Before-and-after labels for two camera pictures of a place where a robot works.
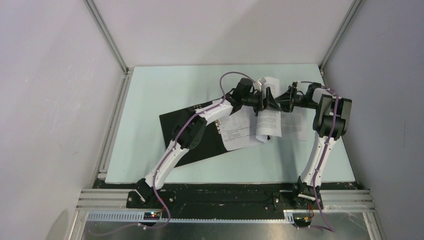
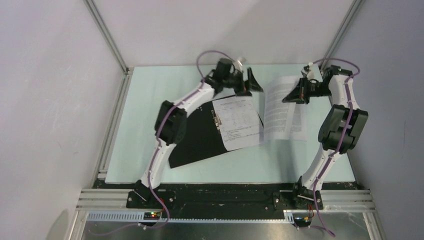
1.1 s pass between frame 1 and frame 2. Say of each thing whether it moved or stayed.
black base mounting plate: stayed
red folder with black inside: stayed
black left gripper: moved
